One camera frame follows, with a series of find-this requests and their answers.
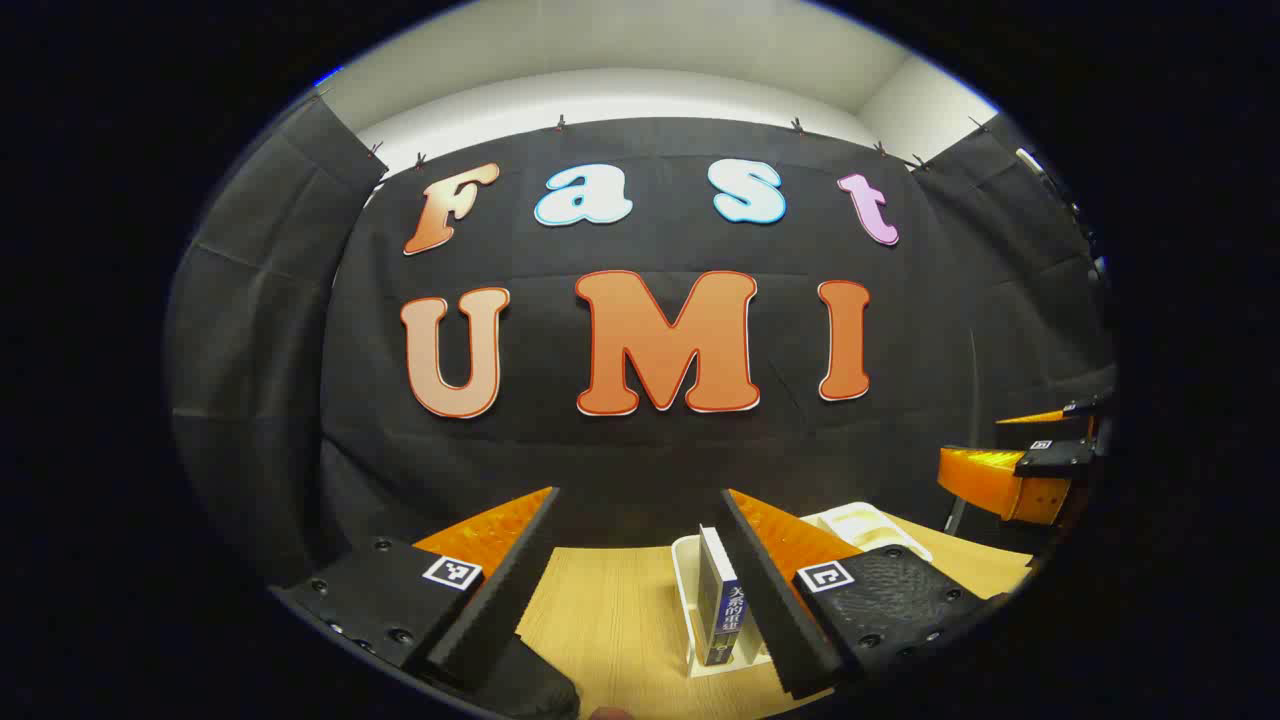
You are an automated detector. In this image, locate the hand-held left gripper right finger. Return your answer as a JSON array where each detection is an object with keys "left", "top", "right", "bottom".
[{"left": 720, "top": 488, "right": 993, "bottom": 703}]

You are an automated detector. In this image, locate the blue cover book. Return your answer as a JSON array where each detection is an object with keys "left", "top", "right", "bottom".
[{"left": 697, "top": 525, "right": 748, "bottom": 668}]

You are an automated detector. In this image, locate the white bookshelf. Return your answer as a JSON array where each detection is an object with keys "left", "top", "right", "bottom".
[{"left": 672, "top": 500, "right": 936, "bottom": 679}]

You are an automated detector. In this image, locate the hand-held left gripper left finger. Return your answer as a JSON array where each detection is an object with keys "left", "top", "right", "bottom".
[{"left": 272, "top": 486, "right": 562, "bottom": 696}]

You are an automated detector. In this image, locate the black backdrop cloth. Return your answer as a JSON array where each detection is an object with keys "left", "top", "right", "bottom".
[{"left": 165, "top": 95, "right": 1118, "bottom": 591}]

